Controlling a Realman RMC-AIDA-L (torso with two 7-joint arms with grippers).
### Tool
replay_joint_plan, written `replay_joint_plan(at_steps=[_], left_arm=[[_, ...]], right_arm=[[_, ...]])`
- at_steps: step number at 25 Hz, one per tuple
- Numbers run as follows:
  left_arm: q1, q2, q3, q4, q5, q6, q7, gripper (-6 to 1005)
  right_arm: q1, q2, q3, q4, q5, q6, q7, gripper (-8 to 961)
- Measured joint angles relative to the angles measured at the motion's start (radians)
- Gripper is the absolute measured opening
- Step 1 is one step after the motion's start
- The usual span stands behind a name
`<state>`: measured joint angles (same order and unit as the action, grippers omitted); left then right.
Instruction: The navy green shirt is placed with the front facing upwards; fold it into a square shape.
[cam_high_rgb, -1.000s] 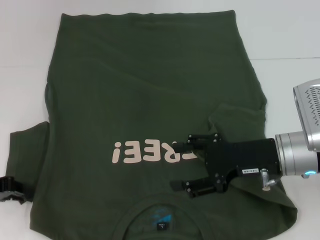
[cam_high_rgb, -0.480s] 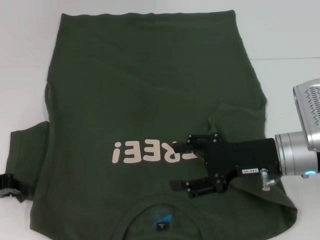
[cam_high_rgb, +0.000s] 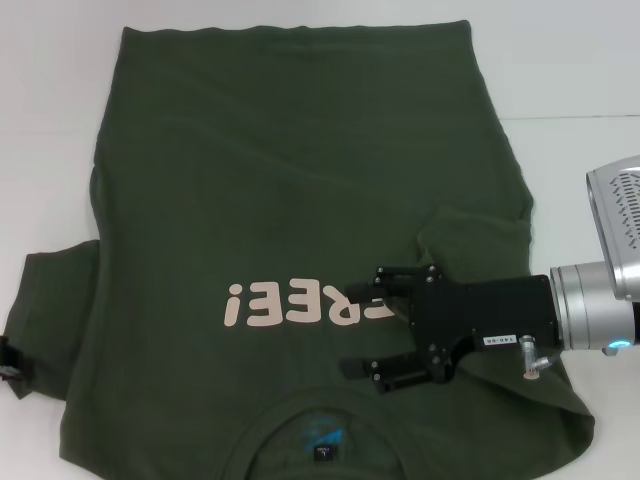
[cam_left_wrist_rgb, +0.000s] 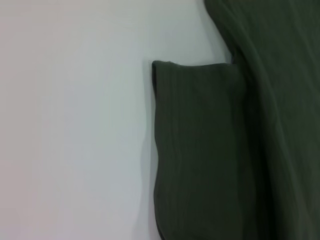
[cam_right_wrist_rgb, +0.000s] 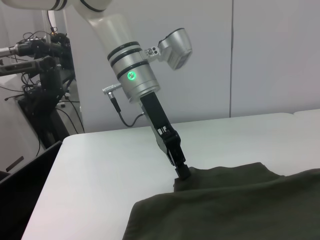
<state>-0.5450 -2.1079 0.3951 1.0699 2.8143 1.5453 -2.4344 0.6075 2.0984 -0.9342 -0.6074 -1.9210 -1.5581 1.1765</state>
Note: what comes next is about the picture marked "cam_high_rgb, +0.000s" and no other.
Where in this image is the dark green FREE! t-shirt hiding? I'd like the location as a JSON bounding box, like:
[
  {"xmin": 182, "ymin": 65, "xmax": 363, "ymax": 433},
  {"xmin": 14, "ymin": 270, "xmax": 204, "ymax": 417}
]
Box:
[{"xmin": 2, "ymin": 18, "xmax": 599, "ymax": 480}]

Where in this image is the grey right gripper cable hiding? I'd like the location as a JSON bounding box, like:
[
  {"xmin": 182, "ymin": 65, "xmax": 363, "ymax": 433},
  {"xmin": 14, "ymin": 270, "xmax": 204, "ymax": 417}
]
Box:
[{"xmin": 534, "ymin": 348, "xmax": 565, "ymax": 370}]

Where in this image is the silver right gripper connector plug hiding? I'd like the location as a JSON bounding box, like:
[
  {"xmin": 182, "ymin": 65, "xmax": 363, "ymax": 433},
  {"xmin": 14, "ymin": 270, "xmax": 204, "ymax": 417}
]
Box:
[{"xmin": 518, "ymin": 334, "xmax": 542, "ymax": 382}]

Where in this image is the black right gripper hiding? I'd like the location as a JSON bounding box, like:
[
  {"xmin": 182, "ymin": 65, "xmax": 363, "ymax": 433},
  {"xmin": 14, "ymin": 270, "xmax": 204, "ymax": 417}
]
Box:
[{"xmin": 338, "ymin": 263, "xmax": 565, "ymax": 396}]

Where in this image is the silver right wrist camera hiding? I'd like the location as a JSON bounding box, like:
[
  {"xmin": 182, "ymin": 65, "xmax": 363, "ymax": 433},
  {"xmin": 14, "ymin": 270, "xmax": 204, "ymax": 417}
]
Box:
[{"xmin": 584, "ymin": 154, "xmax": 640, "ymax": 304}]

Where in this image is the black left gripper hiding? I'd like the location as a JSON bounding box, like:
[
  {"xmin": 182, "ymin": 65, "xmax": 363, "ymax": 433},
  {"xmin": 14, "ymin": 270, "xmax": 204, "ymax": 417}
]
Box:
[{"xmin": 0, "ymin": 335, "xmax": 40, "ymax": 385}]

